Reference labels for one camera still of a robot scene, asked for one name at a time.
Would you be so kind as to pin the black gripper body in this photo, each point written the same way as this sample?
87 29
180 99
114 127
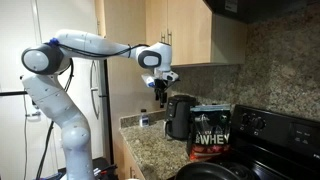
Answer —
161 86

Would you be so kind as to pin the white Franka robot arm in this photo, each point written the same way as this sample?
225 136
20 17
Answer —
71 133

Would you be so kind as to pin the small clear bottle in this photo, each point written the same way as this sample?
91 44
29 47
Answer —
144 119

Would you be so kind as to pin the black whey protein bag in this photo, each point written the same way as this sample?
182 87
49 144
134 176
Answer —
210 136

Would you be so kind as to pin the light wood upper cabinet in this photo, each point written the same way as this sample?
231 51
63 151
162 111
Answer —
193 33

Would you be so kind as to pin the light wood cabinet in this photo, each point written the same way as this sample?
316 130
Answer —
128 163
193 33

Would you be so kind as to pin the light wood lower cabinet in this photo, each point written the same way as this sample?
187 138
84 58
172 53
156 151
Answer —
128 163

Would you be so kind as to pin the white refrigerator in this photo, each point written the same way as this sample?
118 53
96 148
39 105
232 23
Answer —
80 110

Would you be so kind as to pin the black frying pan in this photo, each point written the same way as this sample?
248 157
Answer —
203 172

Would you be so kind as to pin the black stove knob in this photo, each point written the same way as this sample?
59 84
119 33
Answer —
246 119
259 123

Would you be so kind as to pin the black electric stove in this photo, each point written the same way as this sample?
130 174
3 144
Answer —
276 150

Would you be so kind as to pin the black range hood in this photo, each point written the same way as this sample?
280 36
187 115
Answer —
263 9

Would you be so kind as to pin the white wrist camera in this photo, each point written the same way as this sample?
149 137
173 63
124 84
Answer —
148 80

